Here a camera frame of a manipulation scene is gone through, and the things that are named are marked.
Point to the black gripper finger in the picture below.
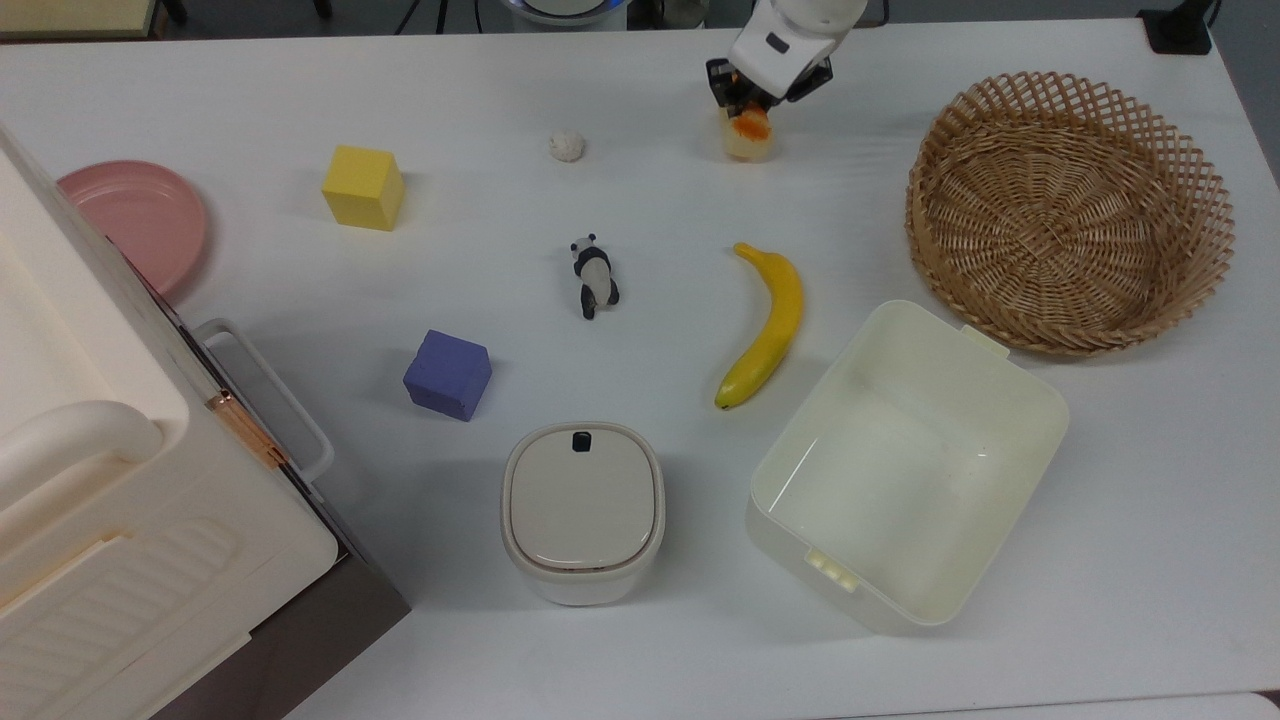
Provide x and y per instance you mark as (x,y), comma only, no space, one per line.
(812,80)
(724,82)

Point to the bread with orange topping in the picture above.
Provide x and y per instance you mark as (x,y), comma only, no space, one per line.
(748,140)

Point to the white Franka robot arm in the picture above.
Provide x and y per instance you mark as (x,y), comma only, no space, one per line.
(790,30)

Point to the woven wicker basket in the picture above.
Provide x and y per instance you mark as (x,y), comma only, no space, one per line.
(1070,215)

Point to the small white ball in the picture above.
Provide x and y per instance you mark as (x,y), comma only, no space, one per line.
(567,146)

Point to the small panda figurine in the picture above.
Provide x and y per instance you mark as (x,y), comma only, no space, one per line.
(595,280)

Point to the yellow toy banana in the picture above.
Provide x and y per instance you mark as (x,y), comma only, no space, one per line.
(775,320)

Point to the black clamp base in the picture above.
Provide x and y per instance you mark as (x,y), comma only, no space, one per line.
(1180,30)

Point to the yellow cube block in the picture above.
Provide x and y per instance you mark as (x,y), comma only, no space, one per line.
(362,190)

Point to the purple cube block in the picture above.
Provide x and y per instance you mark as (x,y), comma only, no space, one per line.
(447,375)

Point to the cream open plastic container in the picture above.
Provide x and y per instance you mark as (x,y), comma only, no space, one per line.
(900,480)

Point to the small beige lidded bin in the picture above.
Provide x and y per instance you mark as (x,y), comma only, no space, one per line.
(582,510)

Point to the copper latch on cream box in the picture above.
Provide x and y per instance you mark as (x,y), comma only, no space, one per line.
(250,432)

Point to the pink round plate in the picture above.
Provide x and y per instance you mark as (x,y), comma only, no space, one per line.
(135,225)

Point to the dark wooden drawer box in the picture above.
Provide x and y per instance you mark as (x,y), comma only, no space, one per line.
(330,620)

